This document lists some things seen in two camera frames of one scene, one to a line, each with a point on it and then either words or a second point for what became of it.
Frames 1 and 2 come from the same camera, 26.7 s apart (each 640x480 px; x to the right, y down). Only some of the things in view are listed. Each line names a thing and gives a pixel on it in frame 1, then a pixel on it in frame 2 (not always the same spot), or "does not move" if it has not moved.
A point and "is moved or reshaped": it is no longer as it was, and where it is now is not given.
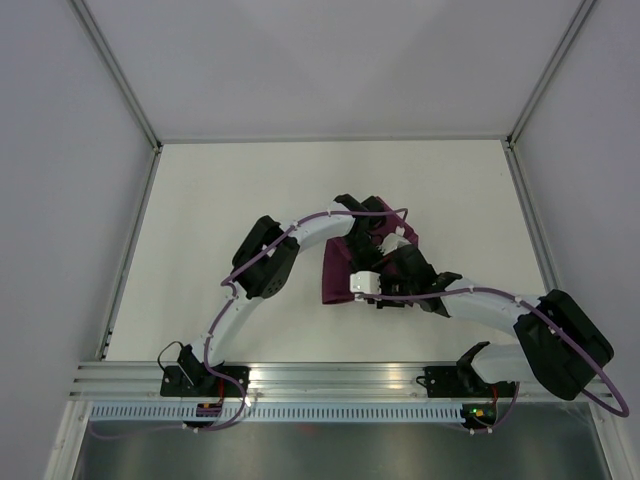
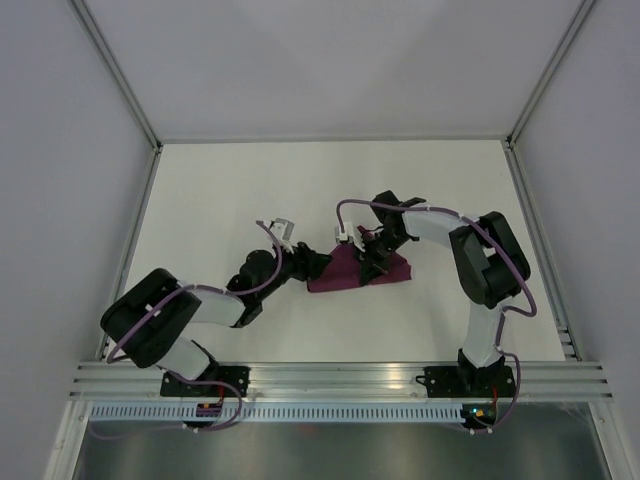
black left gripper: [369, 265] to [307, 262]
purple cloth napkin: [338, 258] is moved or reshaped
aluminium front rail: [112, 381] does not move
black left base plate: [195, 381] does not move
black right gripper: [381, 303] to [371, 267]
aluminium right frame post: [548, 73] does not move
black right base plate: [451, 382] does not move
